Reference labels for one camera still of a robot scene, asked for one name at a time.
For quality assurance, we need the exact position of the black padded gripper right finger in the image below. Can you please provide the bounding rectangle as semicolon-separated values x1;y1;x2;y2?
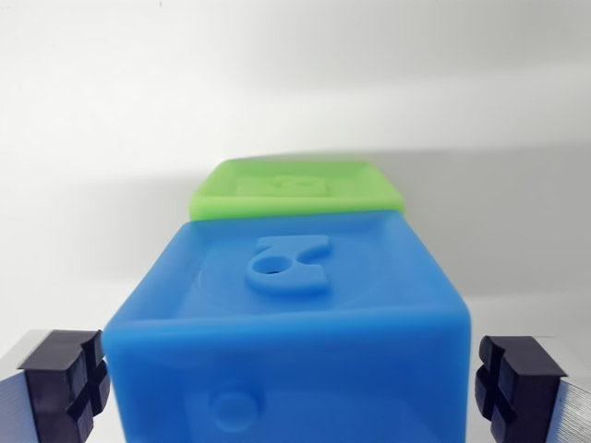
474;335;591;443

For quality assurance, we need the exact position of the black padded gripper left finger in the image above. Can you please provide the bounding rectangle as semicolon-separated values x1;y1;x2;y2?
0;329;111;443

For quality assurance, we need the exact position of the blue soft cube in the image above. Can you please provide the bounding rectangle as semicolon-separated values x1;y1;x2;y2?
102;210;473;443

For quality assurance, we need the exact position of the green soft cube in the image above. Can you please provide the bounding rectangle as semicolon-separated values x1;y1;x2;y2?
188;159;406;222

